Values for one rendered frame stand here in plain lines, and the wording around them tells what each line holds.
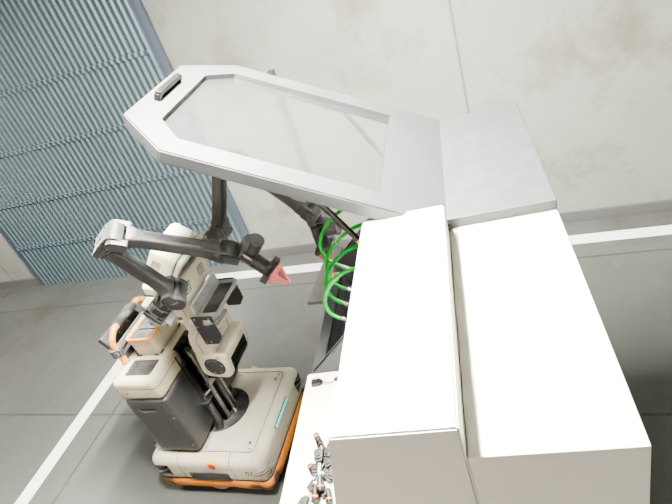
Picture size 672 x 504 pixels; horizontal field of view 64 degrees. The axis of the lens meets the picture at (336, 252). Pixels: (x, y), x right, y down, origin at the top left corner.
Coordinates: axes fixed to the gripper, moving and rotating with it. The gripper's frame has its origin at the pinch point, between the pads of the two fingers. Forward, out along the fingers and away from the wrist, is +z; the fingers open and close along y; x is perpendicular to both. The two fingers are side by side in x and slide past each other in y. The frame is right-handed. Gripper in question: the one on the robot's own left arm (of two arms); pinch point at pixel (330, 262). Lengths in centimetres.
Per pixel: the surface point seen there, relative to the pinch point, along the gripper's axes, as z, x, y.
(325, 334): 8.7, -0.6, -35.0
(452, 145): -46, -60, -11
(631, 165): 67, -159, 148
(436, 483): -37, -50, -127
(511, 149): -46, -77, -23
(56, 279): 99, 347, 193
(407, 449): -47, -47, -127
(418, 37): -42, -46, 159
